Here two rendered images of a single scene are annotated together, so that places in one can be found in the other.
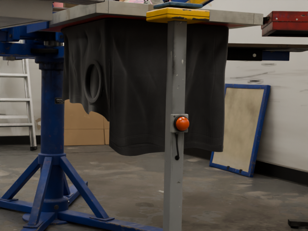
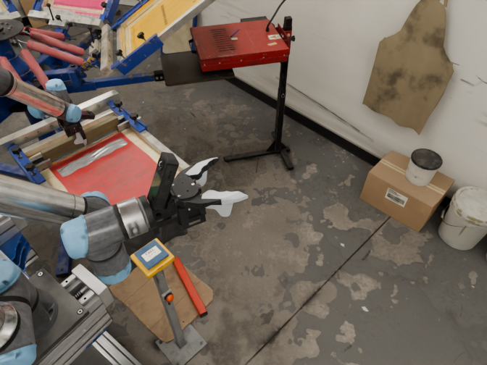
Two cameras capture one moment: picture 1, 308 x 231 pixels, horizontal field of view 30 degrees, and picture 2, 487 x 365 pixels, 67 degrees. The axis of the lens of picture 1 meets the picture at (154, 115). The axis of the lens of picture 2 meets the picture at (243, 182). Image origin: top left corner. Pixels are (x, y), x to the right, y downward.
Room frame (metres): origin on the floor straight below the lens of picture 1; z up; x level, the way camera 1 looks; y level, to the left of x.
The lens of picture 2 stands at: (0.69, -0.16, 2.25)
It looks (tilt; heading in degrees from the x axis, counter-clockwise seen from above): 47 degrees down; 342
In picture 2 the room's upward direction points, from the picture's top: straight up
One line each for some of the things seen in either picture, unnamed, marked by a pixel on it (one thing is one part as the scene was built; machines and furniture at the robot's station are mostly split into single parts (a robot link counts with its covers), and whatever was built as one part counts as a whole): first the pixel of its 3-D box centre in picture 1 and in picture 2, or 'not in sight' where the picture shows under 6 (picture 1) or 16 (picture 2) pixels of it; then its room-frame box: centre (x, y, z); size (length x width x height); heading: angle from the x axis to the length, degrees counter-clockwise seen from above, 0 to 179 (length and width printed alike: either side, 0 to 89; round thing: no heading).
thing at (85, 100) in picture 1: (90, 71); not in sight; (2.00, 0.22, 0.79); 0.46 x 0.09 x 0.33; 26
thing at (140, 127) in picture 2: not in sight; (128, 120); (2.47, -0.06, 0.97); 0.30 x 0.05 x 0.07; 26
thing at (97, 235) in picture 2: not in sight; (95, 232); (1.18, -0.02, 1.65); 0.11 x 0.08 x 0.09; 99
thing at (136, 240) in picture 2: (168, 89); (148, 230); (1.87, -0.05, 0.74); 0.45 x 0.03 x 0.43; 116
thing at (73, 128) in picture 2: not in sight; (69, 121); (2.31, 0.20, 1.15); 0.09 x 0.08 x 0.12; 116
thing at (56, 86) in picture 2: not in sight; (57, 93); (2.31, 0.19, 1.31); 0.09 x 0.08 x 0.11; 140
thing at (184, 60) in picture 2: (178, 52); (131, 77); (3.03, -0.12, 0.91); 1.34 x 0.40 x 0.08; 86
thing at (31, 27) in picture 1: (42, 22); (29, 169); (2.23, 0.44, 0.97); 0.30 x 0.05 x 0.07; 26
